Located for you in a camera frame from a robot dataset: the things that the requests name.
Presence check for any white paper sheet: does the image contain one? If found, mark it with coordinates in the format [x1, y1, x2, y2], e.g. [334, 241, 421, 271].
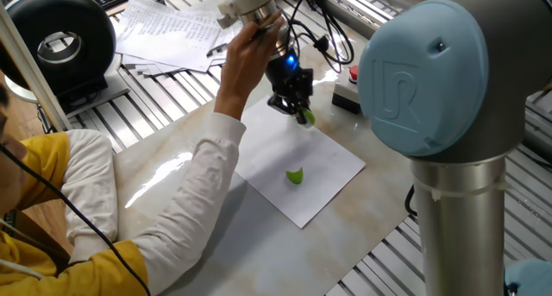
[235, 98, 367, 230]

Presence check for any green clear correction tape dispenser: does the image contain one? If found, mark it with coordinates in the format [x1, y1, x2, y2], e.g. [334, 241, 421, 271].
[300, 107, 317, 127]

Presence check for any black gripper cable bundle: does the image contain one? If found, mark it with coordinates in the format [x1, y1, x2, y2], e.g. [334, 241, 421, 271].
[284, 0, 355, 74]

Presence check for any person's right hand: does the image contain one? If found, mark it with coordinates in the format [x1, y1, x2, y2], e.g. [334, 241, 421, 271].
[214, 11, 286, 121]

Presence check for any black ring shaped device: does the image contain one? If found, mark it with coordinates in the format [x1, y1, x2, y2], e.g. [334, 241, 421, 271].
[0, 0, 132, 118]

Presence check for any red emergency stop button box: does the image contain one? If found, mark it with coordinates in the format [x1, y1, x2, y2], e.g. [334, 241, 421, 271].
[330, 65, 362, 115]

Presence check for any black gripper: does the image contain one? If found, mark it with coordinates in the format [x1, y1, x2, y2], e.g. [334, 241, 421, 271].
[263, 49, 315, 126]

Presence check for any green plastic cap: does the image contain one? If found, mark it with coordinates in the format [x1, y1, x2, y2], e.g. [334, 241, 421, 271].
[285, 167, 304, 186]

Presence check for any pile of printed papers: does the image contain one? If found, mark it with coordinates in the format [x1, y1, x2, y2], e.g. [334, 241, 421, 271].
[114, 0, 242, 77]

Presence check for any thin black cord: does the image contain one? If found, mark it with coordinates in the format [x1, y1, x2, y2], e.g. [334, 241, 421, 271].
[0, 143, 152, 296]

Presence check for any person's head black hair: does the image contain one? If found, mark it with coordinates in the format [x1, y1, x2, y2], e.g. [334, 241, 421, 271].
[0, 84, 29, 215]

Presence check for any left forearm white sleeve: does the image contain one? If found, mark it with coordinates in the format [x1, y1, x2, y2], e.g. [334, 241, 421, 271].
[62, 129, 119, 265]

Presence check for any yellow shirt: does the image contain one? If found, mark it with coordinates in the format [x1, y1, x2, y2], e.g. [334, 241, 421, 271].
[0, 131, 150, 296]

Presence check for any thick black base cable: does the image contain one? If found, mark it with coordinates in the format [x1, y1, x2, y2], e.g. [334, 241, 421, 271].
[404, 184, 418, 218]

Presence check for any aluminium frame beam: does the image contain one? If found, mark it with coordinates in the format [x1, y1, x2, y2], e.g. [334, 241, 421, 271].
[0, 4, 75, 133]

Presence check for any right forearm white sleeve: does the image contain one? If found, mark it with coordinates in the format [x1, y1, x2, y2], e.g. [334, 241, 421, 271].
[131, 112, 248, 296]

